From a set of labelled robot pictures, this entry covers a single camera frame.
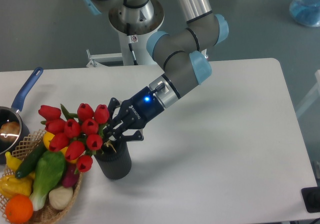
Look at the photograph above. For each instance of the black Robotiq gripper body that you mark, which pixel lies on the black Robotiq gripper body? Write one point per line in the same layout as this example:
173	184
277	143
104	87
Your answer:
136	112

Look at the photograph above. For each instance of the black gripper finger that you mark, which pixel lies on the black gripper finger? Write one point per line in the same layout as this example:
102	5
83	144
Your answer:
114	127
118	138

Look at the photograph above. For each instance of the red tulip bouquet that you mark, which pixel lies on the red tulip bouquet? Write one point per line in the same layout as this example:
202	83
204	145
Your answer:
81	132

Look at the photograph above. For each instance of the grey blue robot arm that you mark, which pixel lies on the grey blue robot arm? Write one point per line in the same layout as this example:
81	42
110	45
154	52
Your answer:
180	56

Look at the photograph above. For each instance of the dark grey ribbed vase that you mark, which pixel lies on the dark grey ribbed vase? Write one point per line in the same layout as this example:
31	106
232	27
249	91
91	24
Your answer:
114	160

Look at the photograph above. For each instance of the yellow squash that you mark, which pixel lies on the yellow squash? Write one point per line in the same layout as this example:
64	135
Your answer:
47	137

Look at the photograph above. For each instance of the green bok choy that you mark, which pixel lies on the green bok choy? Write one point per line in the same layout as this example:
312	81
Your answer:
48	172

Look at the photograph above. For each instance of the white garlic bulb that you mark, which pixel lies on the white garlic bulb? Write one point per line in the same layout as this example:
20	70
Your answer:
60	197

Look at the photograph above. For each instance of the dark green cucumber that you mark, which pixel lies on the dark green cucumber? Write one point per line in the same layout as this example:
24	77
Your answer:
29	164

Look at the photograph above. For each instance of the brown bread in pan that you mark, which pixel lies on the brown bread in pan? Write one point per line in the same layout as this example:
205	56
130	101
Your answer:
9	132

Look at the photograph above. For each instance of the yellow banana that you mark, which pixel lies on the yellow banana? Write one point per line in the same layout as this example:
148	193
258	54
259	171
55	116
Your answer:
13	163

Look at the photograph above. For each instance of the woven wicker basket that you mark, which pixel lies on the woven wicker basket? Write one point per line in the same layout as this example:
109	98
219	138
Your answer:
48	214

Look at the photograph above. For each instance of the yellow bell pepper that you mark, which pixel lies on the yellow bell pepper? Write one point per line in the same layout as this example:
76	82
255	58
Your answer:
10	186

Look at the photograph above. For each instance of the orange fruit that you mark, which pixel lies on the orange fruit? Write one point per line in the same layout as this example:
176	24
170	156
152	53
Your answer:
19	209

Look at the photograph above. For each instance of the black device at edge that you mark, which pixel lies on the black device at edge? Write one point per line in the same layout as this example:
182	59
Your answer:
311	198

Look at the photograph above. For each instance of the blue plastic bag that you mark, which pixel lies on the blue plastic bag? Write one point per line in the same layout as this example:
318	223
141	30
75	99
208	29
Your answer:
306	12

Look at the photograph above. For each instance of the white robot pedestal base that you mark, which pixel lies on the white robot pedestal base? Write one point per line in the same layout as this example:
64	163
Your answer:
137	23

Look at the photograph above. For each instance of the blue handled saucepan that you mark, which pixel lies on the blue handled saucepan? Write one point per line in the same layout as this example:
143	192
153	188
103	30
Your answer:
12	114

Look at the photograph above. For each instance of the white frame at right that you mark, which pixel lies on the white frame at right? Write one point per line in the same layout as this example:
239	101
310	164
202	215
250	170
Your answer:
312	95

